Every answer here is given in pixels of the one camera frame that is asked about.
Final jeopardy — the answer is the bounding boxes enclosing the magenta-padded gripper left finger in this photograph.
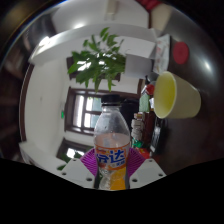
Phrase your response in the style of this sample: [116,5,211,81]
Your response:
[61,147,100,190]

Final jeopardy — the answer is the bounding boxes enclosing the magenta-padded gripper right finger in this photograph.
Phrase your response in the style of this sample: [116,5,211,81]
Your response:
[126,147,167,190]

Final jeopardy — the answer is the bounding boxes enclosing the clear orange drink bottle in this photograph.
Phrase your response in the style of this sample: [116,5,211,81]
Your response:
[93,94,132,191]

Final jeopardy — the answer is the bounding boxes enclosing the red box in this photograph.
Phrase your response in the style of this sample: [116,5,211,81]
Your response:
[137,148,152,159]

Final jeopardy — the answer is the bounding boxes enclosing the dark framed window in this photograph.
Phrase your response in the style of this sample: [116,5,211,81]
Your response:
[65,55,122,83]
[56,139,88,161]

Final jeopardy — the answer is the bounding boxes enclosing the green white printed pack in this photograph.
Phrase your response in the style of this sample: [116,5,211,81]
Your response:
[130,138,145,150]

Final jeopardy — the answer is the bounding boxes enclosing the brown box of white packets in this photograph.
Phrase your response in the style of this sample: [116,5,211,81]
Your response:
[131,111,156,141]

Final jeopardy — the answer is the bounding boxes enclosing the black chair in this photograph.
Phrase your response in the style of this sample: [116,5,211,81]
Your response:
[120,99,141,134]

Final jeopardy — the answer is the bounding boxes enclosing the dark wooden double door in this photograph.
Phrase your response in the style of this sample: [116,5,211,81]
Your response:
[64,87,141,136]

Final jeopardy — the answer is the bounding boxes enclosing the green flat pack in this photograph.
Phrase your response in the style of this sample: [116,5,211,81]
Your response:
[139,91,151,113]

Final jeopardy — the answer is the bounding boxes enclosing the pale yellow cup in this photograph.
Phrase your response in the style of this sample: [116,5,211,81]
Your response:
[153,70,202,120]

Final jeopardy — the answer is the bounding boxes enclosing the printed paper leaflet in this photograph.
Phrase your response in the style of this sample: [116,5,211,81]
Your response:
[153,33,172,74]

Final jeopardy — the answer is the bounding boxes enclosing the red carpeted staircase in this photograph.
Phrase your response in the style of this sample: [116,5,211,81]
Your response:
[136,0,162,11]

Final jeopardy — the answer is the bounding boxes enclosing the white wall unit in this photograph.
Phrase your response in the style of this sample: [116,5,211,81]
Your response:
[104,0,120,22]

